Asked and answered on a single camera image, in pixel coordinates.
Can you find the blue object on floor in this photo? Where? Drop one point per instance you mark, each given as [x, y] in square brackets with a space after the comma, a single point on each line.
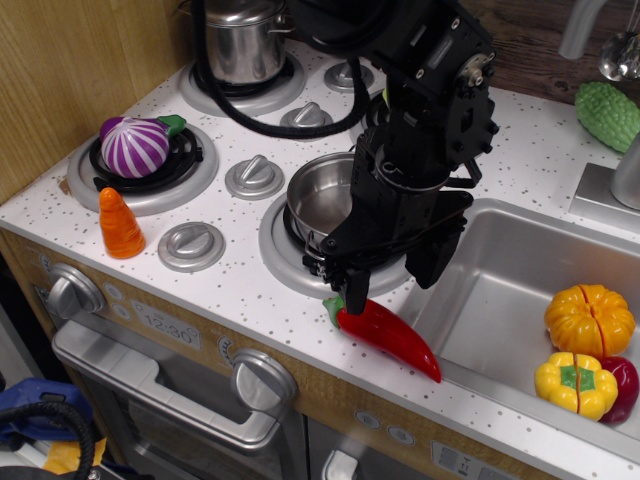
[40, 409]

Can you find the back left stove burner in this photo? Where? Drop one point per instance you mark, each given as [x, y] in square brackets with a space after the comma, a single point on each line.
[252, 100]

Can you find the tall steel stock pot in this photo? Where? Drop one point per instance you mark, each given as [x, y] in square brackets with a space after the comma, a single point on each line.
[245, 42]

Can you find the left oven dial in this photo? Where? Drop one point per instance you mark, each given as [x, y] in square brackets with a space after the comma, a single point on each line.
[73, 293]

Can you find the dark red toy fruit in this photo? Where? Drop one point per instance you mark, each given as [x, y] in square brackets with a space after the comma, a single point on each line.
[627, 378]

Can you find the orange toy carrot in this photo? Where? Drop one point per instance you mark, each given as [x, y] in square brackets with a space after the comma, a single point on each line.
[122, 236]

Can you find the silver sink basin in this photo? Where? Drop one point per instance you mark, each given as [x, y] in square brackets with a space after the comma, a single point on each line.
[484, 318]

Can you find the hanging steel ladle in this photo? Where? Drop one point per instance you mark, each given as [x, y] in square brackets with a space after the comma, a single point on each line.
[619, 56]

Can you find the silver stovetop knob front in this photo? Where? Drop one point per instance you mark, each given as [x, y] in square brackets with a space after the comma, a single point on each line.
[191, 247]

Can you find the silver oven door handle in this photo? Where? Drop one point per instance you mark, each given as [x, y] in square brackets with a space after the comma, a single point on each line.
[134, 374]

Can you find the red toy chili pepper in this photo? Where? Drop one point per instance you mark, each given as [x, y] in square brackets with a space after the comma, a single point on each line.
[379, 328]

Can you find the oven clock display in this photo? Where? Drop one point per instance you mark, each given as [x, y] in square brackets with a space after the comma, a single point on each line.
[168, 325]

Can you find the silver stovetop knob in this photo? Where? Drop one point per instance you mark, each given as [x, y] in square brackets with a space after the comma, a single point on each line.
[311, 115]
[339, 77]
[254, 179]
[191, 247]

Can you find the front right stove burner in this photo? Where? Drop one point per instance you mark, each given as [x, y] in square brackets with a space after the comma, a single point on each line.
[284, 260]

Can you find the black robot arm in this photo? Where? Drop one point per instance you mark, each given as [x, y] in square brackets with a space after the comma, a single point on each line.
[437, 60]

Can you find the front left stove burner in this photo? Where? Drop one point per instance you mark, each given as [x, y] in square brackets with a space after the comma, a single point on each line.
[190, 168]

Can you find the silver stovetop knob rear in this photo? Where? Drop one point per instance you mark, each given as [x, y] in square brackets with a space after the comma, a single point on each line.
[339, 77]

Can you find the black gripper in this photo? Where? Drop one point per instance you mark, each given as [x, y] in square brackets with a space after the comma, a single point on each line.
[401, 205]

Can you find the stove burner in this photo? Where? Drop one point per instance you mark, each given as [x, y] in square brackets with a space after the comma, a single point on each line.
[376, 113]
[190, 168]
[252, 100]
[284, 260]

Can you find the small steel pot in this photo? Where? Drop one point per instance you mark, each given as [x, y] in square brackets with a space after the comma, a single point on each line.
[318, 198]

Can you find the green toy lettuce leaf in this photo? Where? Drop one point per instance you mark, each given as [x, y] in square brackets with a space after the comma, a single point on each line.
[385, 97]

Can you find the yellow cloth on floor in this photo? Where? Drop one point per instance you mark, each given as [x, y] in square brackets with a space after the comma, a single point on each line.
[64, 456]

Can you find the silver faucet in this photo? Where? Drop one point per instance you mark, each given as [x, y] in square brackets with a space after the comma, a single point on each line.
[606, 195]

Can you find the oven dial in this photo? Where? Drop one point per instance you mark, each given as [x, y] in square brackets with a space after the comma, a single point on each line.
[73, 293]
[259, 382]

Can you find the silver dishwasher handle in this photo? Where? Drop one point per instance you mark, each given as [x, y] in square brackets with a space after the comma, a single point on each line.
[339, 466]

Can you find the right oven dial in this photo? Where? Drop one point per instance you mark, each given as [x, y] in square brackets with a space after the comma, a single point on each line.
[259, 382]

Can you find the orange toy pumpkin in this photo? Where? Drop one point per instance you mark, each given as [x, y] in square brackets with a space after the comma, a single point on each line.
[591, 320]

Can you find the silver stovetop knob middle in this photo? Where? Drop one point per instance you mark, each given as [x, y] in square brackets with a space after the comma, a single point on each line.
[254, 179]

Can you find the yellow toy bell pepper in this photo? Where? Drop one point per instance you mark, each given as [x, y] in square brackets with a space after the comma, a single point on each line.
[577, 383]

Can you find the silver stovetop knob back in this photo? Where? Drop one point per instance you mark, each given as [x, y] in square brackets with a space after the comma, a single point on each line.
[311, 115]

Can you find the green toy bitter gourd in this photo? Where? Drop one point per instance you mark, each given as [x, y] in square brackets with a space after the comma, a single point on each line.
[607, 114]

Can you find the purple striped toy onion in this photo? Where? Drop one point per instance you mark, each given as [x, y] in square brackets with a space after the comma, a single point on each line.
[134, 148]

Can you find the back right stove burner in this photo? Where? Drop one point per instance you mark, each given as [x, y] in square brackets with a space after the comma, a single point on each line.
[376, 113]

